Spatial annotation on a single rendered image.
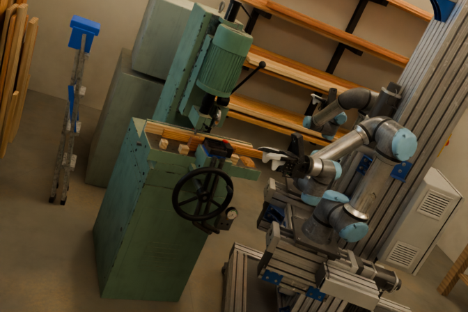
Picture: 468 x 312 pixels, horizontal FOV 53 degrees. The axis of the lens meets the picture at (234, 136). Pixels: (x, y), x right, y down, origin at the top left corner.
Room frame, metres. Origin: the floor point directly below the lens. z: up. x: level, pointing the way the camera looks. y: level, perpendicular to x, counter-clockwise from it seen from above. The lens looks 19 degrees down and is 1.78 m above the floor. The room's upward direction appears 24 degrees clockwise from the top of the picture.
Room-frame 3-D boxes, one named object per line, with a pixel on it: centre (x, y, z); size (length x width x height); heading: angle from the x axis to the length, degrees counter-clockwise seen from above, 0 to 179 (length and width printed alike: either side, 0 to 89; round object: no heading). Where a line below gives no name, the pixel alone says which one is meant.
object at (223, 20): (2.32, 0.25, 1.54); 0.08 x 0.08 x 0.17; 29
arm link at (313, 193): (1.73, -0.37, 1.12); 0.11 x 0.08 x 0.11; 31
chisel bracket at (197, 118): (2.21, 0.19, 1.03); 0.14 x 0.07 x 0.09; 29
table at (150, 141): (2.13, 0.09, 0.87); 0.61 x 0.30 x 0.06; 119
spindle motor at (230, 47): (2.20, 0.19, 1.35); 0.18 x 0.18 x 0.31
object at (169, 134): (2.26, 0.06, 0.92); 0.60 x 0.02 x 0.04; 119
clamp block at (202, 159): (2.05, 0.05, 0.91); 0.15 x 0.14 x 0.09; 119
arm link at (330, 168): (1.72, -0.38, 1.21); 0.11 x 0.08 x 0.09; 121
